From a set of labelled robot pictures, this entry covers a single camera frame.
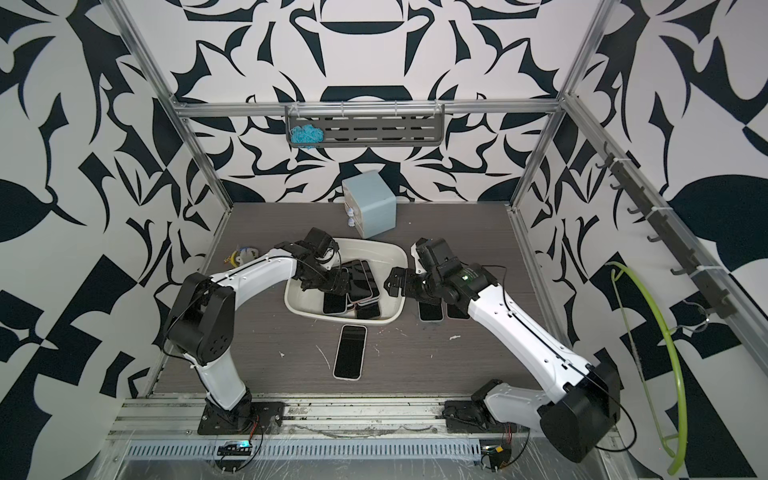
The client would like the white plastic storage tub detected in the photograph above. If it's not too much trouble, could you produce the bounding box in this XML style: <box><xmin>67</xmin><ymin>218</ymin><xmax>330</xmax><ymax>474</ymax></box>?
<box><xmin>284</xmin><ymin>238</ymin><xmax>408</xmax><ymax>326</ymax></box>

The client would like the dark smartphone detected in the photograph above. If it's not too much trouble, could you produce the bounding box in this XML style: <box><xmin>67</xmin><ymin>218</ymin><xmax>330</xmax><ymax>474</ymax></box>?
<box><xmin>445</xmin><ymin>304</ymin><xmax>470</xmax><ymax>320</ymax></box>
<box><xmin>418</xmin><ymin>302</ymin><xmax>444</xmax><ymax>322</ymax></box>

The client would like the white case smartphone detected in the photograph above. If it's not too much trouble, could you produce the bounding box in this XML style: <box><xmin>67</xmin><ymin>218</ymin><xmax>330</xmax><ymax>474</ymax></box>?
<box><xmin>333</xmin><ymin>325</ymin><xmax>367</xmax><ymax>381</ymax></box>

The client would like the grey edge smartphone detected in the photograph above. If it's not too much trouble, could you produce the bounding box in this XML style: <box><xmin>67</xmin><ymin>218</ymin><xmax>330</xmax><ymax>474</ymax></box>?
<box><xmin>322</xmin><ymin>293</ymin><xmax>348</xmax><ymax>316</ymax></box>

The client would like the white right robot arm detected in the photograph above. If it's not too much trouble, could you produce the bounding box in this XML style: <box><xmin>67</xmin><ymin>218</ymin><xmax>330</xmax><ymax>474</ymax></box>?
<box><xmin>384</xmin><ymin>238</ymin><xmax>621</xmax><ymax>463</ymax></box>

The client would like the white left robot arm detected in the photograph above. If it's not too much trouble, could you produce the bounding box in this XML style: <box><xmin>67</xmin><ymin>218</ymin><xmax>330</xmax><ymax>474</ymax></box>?
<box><xmin>161</xmin><ymin>228</ymin><xmax>350</xmax><ymax>419</ymax></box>

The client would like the small yellow white toy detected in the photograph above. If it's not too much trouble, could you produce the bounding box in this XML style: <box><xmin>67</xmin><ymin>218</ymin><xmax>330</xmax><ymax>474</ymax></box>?
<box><xmin>225</xmin><ymin>246</ymin><xmax>259</xmax><ymax>268</ymax></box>

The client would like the blue mini drawer cabinet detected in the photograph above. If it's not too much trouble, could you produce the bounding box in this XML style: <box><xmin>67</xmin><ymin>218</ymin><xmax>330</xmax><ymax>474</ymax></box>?
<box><xmin>342</xmin><ymin>171</ymin><xmax>396</xmax><ymax>239</ymax></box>

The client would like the blue crumpled cloth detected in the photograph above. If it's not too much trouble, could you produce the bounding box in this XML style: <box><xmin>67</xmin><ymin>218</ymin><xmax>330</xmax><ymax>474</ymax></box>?
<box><xmin>290</xmin><ymin>124</ymin><xmax>325</xmax><ymax>148</ymax></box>

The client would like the left green-lit circuit board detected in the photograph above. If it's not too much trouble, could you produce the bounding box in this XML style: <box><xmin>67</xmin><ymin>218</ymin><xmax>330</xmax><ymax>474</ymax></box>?
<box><xmin>216</xmin><ymin>440</ymin><xmax>254</xmax><ymax>458</ymax></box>

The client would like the right small circuit board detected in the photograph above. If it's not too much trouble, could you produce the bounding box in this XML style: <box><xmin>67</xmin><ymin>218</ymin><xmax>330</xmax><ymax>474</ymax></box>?
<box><xmin>480</xmin><ymin>445</ymin><xmax>511</xmax><ymax>472</ymax></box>

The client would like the green hoop tube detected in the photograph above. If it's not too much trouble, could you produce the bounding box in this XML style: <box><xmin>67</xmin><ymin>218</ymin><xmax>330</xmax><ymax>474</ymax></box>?
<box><xmin>605</xmin><ymin>261</ymin><xmax>688</xmax><ymax>476</ymax></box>

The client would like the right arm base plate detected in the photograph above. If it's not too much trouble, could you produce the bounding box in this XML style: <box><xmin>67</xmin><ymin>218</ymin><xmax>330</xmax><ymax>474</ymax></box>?
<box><xmin>441</xmin><ymin>400</ymin><xmax>526</xmax><ymax>434</ymax></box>

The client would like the grey slotted wall rack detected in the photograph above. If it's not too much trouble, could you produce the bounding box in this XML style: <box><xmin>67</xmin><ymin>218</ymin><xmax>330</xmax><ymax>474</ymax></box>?
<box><xmin>284</xmin><ymin>101</ymin><xmax>446</xmax><ymax>148</ymax></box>

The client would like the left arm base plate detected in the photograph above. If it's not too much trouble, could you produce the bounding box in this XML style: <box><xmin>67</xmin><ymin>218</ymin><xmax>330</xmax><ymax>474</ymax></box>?
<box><xmin>197</xmin><ymin>399</ymin><xmax>286</xmax><ymax>436</ymax></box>

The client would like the white slotted cable duct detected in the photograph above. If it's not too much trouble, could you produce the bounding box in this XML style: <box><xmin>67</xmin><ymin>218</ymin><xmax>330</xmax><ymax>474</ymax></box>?
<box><xmin>125</xmin><ymin>439</ymin><xmax>482</xmax><ymax>461</ymax></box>

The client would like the black wall hook rail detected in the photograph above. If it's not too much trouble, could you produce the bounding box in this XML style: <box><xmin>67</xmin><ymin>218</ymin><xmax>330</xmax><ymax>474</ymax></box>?
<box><xmin>600</xmin><ymin>142</ymin><xmax>738</xmax><ymax>319</ymax></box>

